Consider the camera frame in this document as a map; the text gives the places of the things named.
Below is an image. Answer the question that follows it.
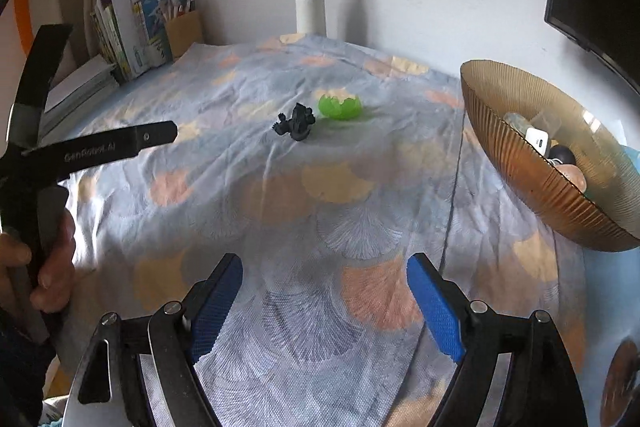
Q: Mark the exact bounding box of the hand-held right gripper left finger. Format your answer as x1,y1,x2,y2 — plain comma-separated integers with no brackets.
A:
62,253,244,427

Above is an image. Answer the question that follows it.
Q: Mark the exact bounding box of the small white block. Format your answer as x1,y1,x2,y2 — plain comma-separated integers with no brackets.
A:
525,127,551,155

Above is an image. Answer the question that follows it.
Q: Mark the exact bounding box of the small black toy figure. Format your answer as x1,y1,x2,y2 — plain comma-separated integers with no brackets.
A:
271,103,316,142

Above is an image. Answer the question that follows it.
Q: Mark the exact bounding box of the pale pink ball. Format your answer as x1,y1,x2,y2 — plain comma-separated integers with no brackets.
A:
557,164,588,188

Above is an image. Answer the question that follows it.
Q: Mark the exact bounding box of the light green toy shell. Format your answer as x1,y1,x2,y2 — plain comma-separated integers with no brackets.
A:
318,92,362,120

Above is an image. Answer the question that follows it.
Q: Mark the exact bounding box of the stack of white books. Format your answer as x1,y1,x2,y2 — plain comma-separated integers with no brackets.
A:
42,57,121,132

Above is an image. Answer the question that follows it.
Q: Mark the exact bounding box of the printed blue blanket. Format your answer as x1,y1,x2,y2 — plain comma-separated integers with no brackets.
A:
40,32,640,427

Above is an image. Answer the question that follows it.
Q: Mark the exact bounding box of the round brown object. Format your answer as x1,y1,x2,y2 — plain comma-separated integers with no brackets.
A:
600,339,640,427

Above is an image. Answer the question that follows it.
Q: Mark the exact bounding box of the row of colourful books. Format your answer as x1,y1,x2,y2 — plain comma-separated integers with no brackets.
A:
92,0,196,82

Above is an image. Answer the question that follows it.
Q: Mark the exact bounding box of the person's left hand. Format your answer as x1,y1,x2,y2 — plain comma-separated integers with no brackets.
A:
0,209,76,314

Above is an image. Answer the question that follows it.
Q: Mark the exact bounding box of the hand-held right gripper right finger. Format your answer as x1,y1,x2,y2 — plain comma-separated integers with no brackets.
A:
406,252,588,427

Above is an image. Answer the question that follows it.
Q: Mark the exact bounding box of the ribbed gold glass bowl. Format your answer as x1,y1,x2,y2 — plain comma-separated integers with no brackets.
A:
460,59,640,253

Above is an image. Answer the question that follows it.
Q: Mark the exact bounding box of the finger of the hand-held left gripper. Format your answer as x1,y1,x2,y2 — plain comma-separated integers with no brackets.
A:
22,121,179,182

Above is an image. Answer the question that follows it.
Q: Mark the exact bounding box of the brown cardboard box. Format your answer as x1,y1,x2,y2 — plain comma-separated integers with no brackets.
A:
165,9,203,58

